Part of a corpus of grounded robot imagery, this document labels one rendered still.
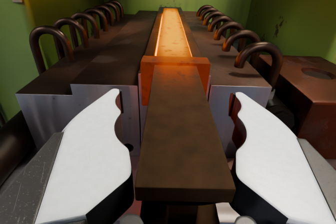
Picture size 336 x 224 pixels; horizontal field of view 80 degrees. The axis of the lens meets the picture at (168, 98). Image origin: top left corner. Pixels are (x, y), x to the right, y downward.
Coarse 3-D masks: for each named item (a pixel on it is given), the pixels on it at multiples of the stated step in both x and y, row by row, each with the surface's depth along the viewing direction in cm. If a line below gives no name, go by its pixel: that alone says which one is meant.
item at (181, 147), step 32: (160, 32) 23; (160, 64) 13; (192, 64) 13; (160, 96) 10; (192, 96) 10; (160, 128) 8; (192, 128) 8; (160, 160) 6; (192, 160) 6; (224, 160) 6; (160, 192) 6; (192, 192) 6; (224, 192) 6
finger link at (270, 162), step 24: (240, 96) 11; (240, 120) 10; (264, 120) 10; (240, 144) 10; (264, 144) 8; (288, 144) 8; (240, 168) 7; (264, 168) 7; (288, 168) 7; (240, 192) 7; (264, 192) 6; (288, 192) 6; (312, 192) 6; (264, 216) 6; (288, 216) 6; (312, 216) 6
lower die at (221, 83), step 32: (128, 32) 30; (192, 32) 31; (64, 64) 21; (96, 64) 19; (128, 64) 19; (224, 64) 19; (32, 96) 16; (64, 96) 16; (96, 96) 16; (128, 96) 16; (224, 96) 16; (256, 96) 16; (32, 128) 18; (128, 128) 18; (224, 128) 18
